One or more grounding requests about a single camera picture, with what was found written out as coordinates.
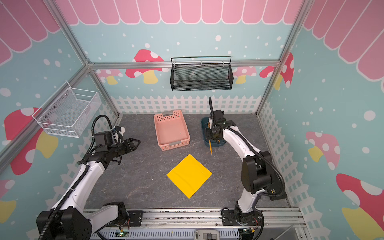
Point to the black wire mesh wall basket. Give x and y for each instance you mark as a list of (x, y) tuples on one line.
[(206, 73)]

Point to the dark teal plastic tray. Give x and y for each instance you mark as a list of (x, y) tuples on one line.
[(213, 144)]

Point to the orange plastic spoon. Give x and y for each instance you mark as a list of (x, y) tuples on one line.
[(210, 147)]

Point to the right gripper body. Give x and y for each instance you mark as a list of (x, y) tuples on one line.
[(215, 130)]

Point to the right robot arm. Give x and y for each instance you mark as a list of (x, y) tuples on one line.
[(259, 176)]

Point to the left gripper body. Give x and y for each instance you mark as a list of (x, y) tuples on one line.
[(120, 149)]

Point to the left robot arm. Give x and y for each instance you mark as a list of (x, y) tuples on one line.
[(65, 220)]

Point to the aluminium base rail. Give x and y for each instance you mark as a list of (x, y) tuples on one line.
[(184, 224)]

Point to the pink perforated plastic basket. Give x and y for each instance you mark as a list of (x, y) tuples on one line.
[(171, 130)]

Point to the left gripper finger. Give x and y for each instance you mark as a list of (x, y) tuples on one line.
[(134, 141), (132, 147)]

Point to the yellow paper napkin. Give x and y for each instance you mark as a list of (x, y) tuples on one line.
[(189, 175)]

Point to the white wire mesh wall basket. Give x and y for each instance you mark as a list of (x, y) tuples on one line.
[(68, 112)]

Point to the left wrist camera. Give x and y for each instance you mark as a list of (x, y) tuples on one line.
[(118, 129)]

